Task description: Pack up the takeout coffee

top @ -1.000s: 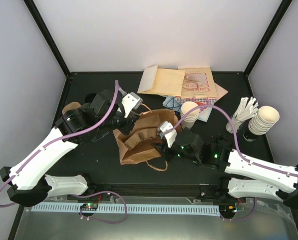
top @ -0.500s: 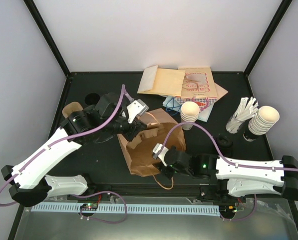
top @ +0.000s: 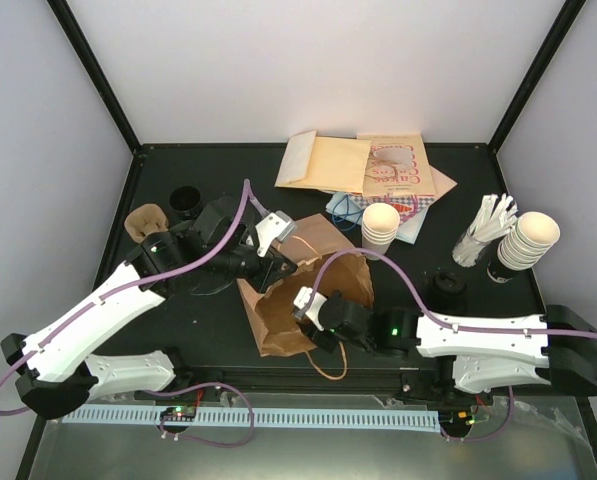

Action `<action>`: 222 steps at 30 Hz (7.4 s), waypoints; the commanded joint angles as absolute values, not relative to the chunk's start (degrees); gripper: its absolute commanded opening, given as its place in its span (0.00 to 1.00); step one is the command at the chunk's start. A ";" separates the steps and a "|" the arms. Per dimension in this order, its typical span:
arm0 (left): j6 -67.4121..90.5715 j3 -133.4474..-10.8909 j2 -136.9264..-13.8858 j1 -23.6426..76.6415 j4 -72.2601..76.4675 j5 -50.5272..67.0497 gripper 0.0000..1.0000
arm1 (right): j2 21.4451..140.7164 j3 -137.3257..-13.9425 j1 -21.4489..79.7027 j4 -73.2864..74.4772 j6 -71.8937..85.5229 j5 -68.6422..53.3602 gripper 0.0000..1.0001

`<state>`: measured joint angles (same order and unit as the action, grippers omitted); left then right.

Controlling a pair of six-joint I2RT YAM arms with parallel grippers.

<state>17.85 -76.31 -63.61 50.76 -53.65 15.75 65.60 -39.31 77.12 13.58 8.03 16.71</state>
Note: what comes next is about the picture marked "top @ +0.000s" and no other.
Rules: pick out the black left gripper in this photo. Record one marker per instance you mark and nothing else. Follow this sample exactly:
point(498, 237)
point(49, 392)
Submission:
point(273, 270)

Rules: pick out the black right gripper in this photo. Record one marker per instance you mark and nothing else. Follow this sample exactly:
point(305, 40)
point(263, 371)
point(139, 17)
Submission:
point(325, 344)

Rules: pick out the brown paper bag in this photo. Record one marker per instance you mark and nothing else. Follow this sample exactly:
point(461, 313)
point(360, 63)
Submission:
point(277, 332)

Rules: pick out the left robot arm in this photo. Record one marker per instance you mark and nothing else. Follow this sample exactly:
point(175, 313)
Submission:
point(57, 367)

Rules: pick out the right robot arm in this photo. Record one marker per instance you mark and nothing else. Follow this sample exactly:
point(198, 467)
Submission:
point(556, 349)

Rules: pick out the black cup sleeve stack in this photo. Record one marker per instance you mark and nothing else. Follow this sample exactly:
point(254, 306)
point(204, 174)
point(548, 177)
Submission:
point(186, 202)

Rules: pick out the white paper cup stack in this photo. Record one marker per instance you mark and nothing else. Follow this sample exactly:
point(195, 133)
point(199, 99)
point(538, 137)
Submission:
point(380, 224)

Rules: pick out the black lid stack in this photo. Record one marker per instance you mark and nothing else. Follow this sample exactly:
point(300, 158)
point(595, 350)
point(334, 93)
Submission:
point(448, 291)

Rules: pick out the brown cardboard cup carrier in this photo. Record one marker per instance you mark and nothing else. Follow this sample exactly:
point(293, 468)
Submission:
point(144, 221)

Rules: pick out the yellow padded envelope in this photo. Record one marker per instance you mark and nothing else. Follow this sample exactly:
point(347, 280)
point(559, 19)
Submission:
point(323, 163)

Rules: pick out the blue checkered paper bag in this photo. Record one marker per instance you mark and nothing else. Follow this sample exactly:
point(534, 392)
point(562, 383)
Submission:
point(408, 206)

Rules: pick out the cakes printed paper bag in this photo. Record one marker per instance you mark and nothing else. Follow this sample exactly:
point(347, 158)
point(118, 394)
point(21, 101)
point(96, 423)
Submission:
point(397, 166)

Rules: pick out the tan flat paper bag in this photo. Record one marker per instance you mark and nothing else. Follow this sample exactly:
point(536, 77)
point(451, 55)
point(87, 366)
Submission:
point(442, 183)

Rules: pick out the jar of white stirrers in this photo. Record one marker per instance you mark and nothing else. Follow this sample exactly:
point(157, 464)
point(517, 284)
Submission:
point(494, 219)

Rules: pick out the white lid stack on sleeve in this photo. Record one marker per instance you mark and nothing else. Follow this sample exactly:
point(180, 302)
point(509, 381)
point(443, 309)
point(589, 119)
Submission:
point(532, 236)

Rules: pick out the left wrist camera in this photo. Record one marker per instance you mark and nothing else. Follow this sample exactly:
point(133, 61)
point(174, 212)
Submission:
point(275, 226)

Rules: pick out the light blue cable duct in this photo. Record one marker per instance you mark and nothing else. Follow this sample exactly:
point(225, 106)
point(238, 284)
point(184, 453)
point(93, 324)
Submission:
point(288, 418)

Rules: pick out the black frame post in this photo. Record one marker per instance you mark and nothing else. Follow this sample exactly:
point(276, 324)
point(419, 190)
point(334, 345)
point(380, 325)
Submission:
point(79, 43)
point(554, 38)

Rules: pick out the right black frame post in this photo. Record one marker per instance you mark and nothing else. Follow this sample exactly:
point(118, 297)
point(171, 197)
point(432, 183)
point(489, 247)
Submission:
point(554, 38)

